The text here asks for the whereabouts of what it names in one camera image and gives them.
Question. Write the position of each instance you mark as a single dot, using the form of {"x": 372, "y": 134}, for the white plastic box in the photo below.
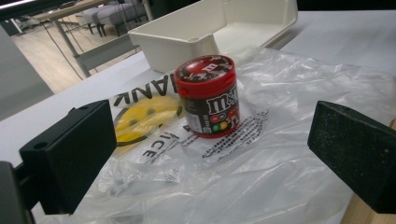
{"x": 174, "y": 46}

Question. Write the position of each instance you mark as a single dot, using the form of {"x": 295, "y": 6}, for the clear printed plastic bag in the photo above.
{"x": 280, "y": 155}

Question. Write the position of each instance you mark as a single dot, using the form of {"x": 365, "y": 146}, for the grey sofa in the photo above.
{"x": 118, "y": 14}

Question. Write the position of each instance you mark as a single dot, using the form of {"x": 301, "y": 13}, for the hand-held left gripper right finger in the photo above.
{"x": 355, "y": 152}

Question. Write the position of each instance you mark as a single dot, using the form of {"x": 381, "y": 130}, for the red lidded candy jar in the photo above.
{"x": 211, "y": 102}

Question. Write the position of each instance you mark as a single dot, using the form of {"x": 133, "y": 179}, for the desk with white metal legs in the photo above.
{"x": 93, "y": 56}

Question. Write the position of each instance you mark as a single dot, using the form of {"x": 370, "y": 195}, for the white table mat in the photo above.
{"x": 342, "y": 37}

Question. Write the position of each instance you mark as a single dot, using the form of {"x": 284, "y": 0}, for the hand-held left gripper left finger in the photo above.
{"x": 71, "y": 155}

